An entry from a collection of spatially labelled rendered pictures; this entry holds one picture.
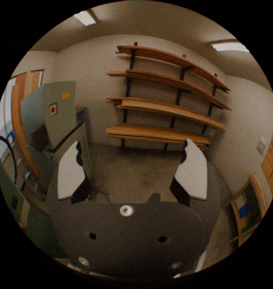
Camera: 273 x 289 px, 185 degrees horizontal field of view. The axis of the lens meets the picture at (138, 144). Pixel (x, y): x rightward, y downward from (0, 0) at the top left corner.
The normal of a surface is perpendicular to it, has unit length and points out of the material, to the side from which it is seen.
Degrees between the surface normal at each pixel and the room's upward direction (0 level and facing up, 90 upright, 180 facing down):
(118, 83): 90
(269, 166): 90
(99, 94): 90
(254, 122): 90
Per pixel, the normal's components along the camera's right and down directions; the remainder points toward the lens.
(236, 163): -0.99, -0.08
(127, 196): 0.13, -0.83
